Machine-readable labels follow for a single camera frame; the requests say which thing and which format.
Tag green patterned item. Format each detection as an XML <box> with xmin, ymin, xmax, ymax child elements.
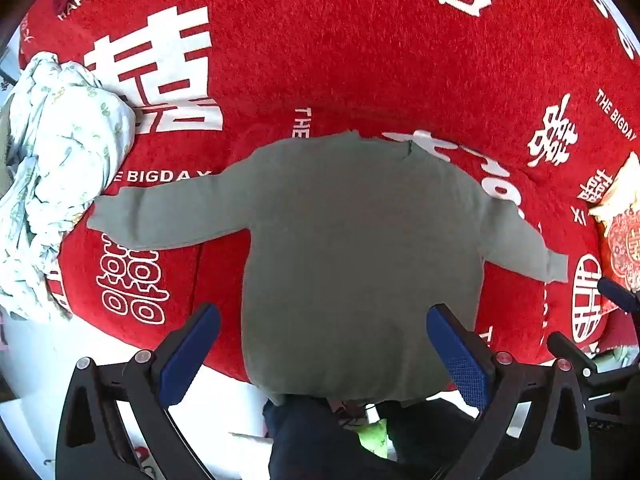
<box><xmin>357</xmin><ymin>420</ymin><xmax>389</xmax><ymax>459</ymax></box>

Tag red and gold cushion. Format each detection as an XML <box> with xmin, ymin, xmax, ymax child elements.
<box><xmin>589</xmin><ymin>151</ymin><xmax>640</xmax><ymax>293</ymax></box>

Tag red printed blanket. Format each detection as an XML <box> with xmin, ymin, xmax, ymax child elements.
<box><xmin>17</xmin><ymin>0</ymin><xmax>640</xmax><ymax>386</ymax></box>

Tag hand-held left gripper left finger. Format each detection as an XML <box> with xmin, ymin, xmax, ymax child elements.
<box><xmin>55</xmin><ymin>302</ymin><xmax>223</xmax><ymax>480</ymax></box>

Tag white floral cloth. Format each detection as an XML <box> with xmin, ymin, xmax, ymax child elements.
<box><xmin>0</xmin><ymin>51</ymin><xmax>137</xmax><ymax>322</ymax></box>

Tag grey sweater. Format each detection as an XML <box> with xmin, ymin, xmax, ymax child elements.
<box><xmin>87</xmin><ymin>130</ymin><xmax>570</xmax><ymax>406</ymax></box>

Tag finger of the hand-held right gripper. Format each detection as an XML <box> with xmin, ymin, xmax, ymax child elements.
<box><xmin>597</xmin><ymin>276</ymin><xmax>640</xmax><ymax>313</ymax></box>
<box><xmin>546</xmin><ymin>332</ymin><xmax>640</xmax><ymax>386</ymax></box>

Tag person's dark trousers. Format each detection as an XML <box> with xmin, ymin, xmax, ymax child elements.
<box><xmin>262</xmin><ymin>394</ymin><xmax>482</xmax><ymax>480</ymax></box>

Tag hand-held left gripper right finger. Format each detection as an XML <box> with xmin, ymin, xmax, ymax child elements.
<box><xmin>426</xmin><ymin>303</ymin><xmax>593</xmax><ymax>480</ymax></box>

